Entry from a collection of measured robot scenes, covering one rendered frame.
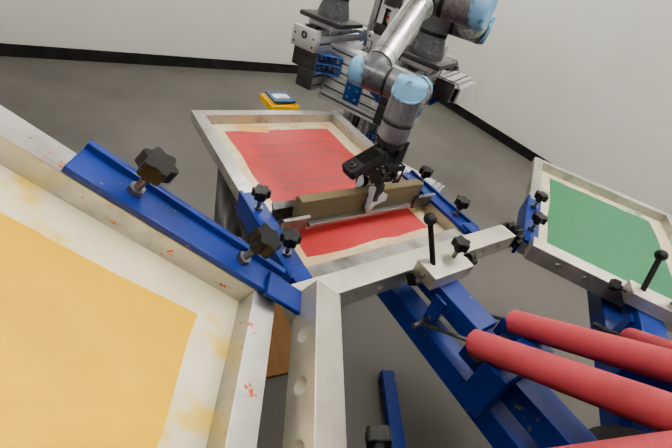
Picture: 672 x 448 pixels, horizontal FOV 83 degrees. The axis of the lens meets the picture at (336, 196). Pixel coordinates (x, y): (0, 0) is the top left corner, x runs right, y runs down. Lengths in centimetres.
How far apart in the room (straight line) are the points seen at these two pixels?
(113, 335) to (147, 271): 9
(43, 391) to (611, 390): 64
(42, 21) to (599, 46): 520
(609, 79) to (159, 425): 463
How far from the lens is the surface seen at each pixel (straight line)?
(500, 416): 90
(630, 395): 66
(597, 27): 487
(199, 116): 134
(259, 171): 116
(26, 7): 443
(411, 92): 88
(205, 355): 51
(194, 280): 54
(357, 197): 98
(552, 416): 83
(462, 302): 85
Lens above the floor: 158
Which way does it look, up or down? 34 degrees down
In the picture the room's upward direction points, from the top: 17 degrees clockwise
